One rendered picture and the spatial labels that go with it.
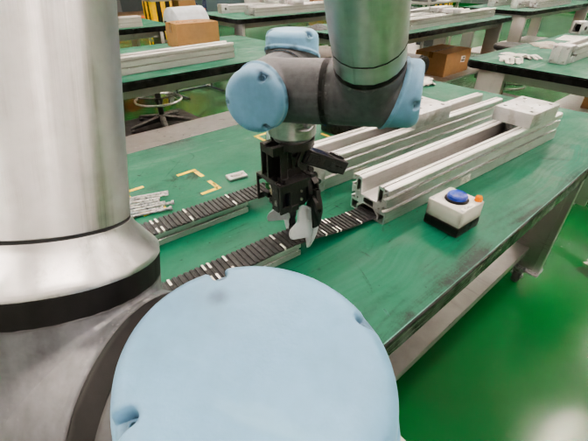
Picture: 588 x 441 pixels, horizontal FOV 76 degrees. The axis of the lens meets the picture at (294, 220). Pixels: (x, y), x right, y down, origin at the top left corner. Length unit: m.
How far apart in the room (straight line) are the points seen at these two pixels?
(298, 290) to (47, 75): 0.14
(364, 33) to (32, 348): 0.31
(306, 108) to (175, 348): 0.33
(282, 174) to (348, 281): 0.22
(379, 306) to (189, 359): 0.50
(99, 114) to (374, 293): 0.54
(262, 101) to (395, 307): 0.39
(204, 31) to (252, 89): 2.47
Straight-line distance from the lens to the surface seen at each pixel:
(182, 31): 2.84
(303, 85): 0.44
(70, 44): 0.20
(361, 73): 0.39
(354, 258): 0.72
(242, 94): 0.45
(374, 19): 0.35
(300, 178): 0.62
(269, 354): 0.16
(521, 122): 1.25
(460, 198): 0.82
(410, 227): 0.83
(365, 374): 0.16
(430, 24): 4.05
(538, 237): 1.91
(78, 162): 0.20
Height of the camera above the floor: 1.24
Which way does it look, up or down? 34 degrees down
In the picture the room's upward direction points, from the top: straight up
